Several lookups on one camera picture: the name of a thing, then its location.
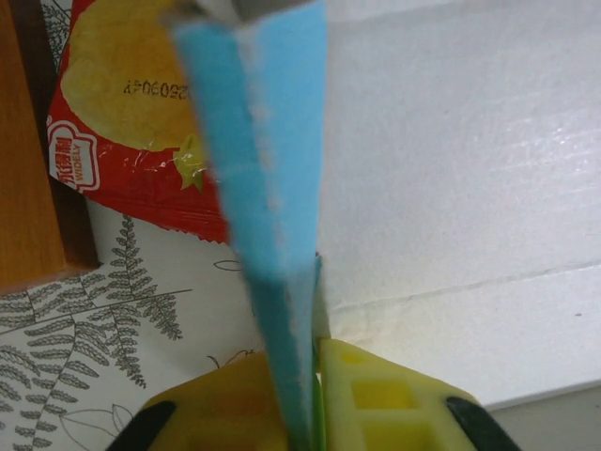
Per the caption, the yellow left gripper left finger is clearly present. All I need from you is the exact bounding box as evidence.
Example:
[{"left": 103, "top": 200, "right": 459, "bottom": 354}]
[{"left": 112, "top": 350, "right": 293, "bottom": 451}]

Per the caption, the blue white paper box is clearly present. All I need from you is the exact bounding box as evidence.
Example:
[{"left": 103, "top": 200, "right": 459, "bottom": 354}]
[{"left": 162, "top": 0, "right": 601, "bottom": 451}]

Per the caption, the brown wooden board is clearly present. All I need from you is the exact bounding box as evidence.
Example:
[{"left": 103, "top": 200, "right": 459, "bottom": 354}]
[{"left": 0, "top": 0, "right": 100, "bottom": 288}]

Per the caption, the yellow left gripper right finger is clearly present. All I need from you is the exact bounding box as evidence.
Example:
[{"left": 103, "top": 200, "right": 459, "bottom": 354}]
[{"left": 315, "top": 337, "right": 520, "bottom": 451}]

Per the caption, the red snack bag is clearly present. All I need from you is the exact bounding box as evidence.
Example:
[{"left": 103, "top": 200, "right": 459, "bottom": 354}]
[{"left": 46, "top": 0, "right": 236, "bottom": 246}]

